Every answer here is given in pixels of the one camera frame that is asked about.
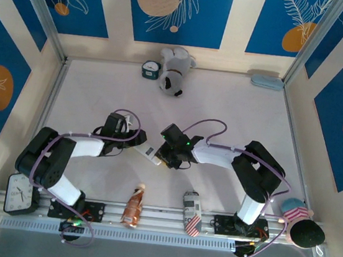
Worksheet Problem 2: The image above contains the white remote control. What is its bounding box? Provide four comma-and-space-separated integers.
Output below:
129, 141, 166, 167

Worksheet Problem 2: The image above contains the newspaper print can with flag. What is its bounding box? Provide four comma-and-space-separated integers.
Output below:
178, 189, 207, 239

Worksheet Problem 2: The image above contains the orange drink bottle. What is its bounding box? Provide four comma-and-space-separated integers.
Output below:
119, 181, 148, 231

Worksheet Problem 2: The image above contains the small teal alarm clock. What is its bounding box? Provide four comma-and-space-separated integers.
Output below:
140, 59, 163, 81

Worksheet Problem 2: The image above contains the grey white plush dog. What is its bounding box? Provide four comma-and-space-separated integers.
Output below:
155, 44, 200, 100

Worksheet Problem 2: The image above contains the light blue oblong case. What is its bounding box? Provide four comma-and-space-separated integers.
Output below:
249, 74, 283, 92

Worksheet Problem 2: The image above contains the black left controller board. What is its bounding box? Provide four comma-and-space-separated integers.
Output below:
57, 218, 86, 244

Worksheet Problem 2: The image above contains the black controller board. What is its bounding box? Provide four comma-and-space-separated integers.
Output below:
233, 240, 260, 257
57, 218, 86, 244

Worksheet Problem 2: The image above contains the black right controller board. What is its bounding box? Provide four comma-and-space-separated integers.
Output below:
233, 240, 260, 257

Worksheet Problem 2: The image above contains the black square analogue clock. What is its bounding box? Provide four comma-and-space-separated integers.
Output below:
3, 171, 43, 219

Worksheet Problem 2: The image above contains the doll with striped shirt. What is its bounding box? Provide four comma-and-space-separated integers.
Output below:
275, 195, 331, 251

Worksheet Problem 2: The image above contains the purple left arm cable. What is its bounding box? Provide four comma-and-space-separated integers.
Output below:
21, 98, 145, 254

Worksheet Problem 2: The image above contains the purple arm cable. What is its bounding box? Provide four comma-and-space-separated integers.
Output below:
170, 115, 300, 257
21, 98, 145, 254

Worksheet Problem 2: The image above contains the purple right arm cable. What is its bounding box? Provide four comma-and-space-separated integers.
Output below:
170, 115, 300, 257

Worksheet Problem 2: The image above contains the long aluminium mounting rail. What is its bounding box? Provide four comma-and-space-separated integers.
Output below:
0, 187, 324, 256

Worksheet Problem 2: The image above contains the aluminium table edge rail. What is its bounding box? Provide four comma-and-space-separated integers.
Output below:
268, 81, 326, 209
15, 53, 73, 184

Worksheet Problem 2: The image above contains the grey slotted cable duct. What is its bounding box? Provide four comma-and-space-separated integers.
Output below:
0, 210, 237, 256

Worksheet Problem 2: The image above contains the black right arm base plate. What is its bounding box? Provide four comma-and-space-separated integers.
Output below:
212, 213, 270, 241

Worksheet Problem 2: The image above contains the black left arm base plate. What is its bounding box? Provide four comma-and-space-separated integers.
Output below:
47, 196, 106, 225

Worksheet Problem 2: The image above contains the aluminium frame post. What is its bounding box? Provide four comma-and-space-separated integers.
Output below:
2, 0, 75, 63
282, 0, 343, 91

